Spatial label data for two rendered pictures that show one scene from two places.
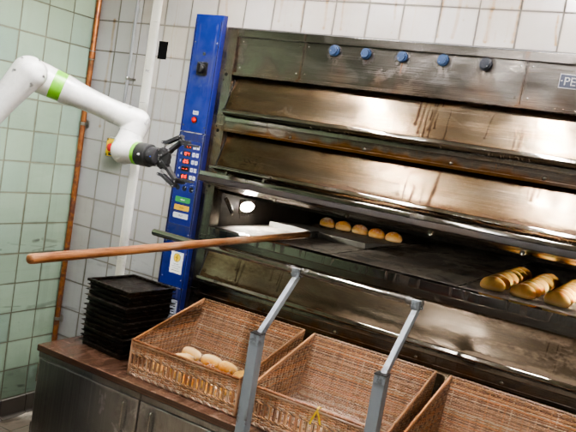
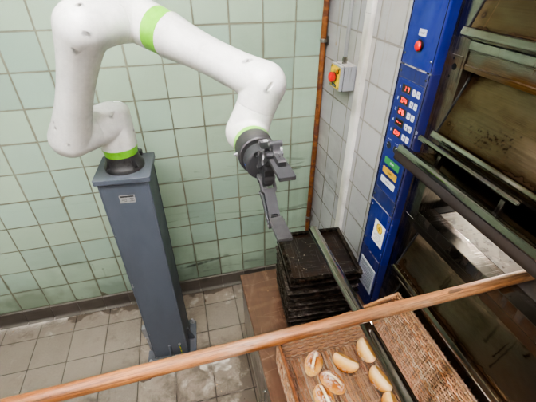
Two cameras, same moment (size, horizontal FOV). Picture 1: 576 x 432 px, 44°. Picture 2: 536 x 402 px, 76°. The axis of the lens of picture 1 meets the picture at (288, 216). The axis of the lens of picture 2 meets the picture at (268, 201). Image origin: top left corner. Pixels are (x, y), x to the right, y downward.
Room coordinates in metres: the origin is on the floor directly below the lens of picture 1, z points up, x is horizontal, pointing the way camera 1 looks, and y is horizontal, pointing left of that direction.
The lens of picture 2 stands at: (2.32, 0.05, 1.86)
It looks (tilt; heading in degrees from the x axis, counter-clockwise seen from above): 35 degrees down; 46
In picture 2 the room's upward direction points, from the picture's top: straight up
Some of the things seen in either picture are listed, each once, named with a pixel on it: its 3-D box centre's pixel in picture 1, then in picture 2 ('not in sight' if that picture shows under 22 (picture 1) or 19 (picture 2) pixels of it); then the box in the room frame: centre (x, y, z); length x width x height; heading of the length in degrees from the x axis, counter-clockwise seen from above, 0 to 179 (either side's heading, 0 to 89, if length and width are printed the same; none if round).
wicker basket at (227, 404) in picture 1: (218, 351); (371, 400); (2.91, 0.20, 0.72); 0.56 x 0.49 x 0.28; 61
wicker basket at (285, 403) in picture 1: (343, 396); not in sight; (2.61, -0.32, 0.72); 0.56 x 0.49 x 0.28; 61
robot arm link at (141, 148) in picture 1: (147, 154); (258, 151); (2.80, 0.59, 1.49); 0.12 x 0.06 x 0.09; 151
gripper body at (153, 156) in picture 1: (160, 158); (263, 167); (2.76, 0.53, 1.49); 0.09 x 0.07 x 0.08; 61
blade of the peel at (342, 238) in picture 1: (331, 232); not in sight; (3.71, -0.24, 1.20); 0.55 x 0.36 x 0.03; 62
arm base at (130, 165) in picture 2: not in sight; (125, 152); (2.75, 1.33, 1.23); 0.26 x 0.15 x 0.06; 57
